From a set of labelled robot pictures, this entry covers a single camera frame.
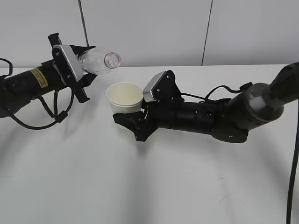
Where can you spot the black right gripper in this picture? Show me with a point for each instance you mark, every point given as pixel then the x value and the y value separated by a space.
pixel 160 114

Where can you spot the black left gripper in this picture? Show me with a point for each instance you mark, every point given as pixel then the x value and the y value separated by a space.
pixel 77 51

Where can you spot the clear red-label water bottle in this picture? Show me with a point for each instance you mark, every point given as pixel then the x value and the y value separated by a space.
pixel 99 62

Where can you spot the white paper cup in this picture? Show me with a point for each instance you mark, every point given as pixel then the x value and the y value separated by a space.
pixel 124 97

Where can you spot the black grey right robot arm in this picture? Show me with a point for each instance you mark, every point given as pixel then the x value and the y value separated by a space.
pixel 225 119

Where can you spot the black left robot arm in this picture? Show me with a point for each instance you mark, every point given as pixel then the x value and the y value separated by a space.
pixel 59 73

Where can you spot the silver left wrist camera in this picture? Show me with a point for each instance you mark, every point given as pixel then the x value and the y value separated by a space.
pixel 71 60

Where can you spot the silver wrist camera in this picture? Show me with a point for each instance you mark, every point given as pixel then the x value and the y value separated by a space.
pixel 161 87
pixel 71 60

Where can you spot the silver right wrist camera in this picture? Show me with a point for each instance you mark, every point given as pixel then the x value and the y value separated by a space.
pixel 161 87

